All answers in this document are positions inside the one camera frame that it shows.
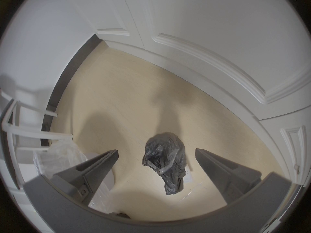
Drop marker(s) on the clear printed wrapper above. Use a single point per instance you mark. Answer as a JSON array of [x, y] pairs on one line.
[[188, 178]]

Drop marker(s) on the black plastic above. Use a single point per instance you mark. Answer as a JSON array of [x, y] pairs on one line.
[[165, 154]]

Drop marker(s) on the white wardrobe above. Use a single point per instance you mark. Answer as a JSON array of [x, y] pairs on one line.
[[218, 33]]

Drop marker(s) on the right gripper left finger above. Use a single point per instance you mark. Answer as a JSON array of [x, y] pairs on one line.
[[94, 176]]

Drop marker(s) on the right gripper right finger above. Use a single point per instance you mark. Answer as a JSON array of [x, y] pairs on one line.
[[223, 176]]

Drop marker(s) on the clear plastic bag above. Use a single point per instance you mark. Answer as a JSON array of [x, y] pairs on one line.
[[60, 154]]

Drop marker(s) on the grey padded white chair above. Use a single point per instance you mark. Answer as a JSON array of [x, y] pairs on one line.
[[29, 131]]

